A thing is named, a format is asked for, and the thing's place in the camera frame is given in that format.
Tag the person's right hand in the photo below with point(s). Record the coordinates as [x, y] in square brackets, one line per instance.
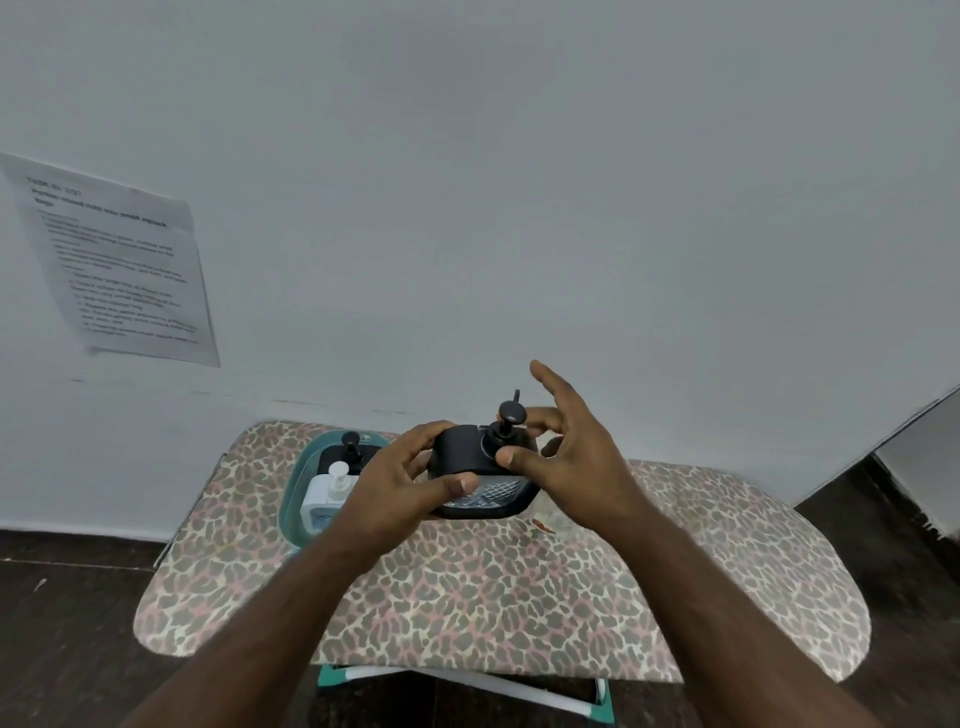
[581, 472]

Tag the teal plastic tray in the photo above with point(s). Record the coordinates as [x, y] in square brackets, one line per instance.
[294, 487]

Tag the white pump bottle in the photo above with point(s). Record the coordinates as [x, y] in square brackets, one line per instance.
[322, 499]

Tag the black pump dispenser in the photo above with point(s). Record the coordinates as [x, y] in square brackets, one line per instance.
[351, 448]

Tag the person's left forearm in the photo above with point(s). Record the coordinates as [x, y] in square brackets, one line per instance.
[262, 637]

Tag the black soap dispenser with sponge holder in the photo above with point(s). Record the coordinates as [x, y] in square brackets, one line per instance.
[457, 454]

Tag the person's left thumb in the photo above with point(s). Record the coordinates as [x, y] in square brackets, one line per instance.
[457, 486]

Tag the printed paper sheet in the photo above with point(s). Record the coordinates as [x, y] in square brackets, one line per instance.
[120, 262]

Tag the person's right forearm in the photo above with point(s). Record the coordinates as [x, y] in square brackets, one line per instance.
[720, 630]

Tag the person's right thumb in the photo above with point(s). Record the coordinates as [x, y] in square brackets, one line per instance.
[521, 459]

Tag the person's left hand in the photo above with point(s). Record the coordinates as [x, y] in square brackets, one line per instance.
[375, 487]

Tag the leopard print ironing board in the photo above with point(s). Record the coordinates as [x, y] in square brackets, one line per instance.
[510, 592]

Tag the teal and white board frame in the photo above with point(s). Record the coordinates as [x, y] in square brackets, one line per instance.
[480, 681]

